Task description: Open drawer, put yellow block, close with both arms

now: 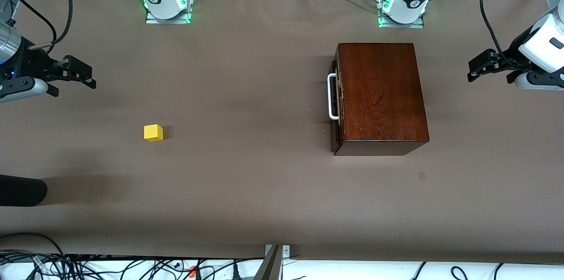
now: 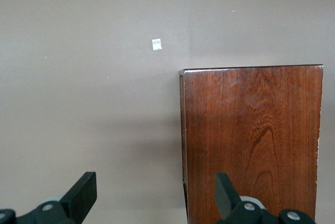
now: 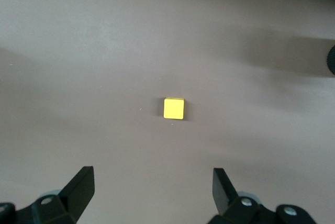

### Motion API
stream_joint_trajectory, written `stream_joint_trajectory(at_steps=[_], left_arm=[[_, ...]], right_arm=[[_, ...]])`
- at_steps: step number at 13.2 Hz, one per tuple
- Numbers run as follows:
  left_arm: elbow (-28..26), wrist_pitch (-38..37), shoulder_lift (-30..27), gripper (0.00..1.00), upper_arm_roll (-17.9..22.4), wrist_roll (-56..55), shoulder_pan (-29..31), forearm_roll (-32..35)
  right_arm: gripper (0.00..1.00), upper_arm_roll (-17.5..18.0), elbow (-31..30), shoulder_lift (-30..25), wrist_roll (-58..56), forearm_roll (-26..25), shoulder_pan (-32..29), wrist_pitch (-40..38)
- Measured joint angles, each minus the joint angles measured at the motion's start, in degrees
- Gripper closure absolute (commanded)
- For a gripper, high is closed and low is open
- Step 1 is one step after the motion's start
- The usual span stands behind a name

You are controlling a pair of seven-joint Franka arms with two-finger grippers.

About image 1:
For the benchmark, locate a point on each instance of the small orange plug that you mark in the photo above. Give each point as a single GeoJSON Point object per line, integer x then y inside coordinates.
{"type": "Point", "coordinates": [192, 270]}

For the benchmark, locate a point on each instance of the dark wooden cabinet casing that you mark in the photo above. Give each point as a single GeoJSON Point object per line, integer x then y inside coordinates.
{"type": "Point", "coordinates": [383, 95]}

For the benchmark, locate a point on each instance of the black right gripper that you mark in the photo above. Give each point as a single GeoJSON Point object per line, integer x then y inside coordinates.
{"type": "Point", "coordinates": [31, 60]}

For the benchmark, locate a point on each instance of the small metal edge bracket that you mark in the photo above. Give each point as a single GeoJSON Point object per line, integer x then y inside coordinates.
{"type": "Point", "coordinates": [286, 251]}

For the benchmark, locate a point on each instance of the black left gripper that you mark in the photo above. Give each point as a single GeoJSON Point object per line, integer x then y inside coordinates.
{"type": "Point", "coordinates": [506, 59]}

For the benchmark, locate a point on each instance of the grey diagonal bar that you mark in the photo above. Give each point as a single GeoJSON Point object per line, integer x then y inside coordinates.
{"type": "Point", "coordinates": [269, 269]}

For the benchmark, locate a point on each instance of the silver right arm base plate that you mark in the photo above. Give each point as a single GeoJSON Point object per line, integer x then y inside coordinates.
{"type": "Point", "coordinates": [152, 20]}

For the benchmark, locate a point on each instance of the brown table cover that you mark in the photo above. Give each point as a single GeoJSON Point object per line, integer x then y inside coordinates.
{"type": "Point", "coordinates": [264, 192]}

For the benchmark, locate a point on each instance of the yellow cube block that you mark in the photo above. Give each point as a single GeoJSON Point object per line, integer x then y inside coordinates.
{"type": "Point", "coordinates": [153, 133]}

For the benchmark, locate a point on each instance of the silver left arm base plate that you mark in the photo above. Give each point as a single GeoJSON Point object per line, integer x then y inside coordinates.
{"type": "Point", "coordinates": [418, 25]}

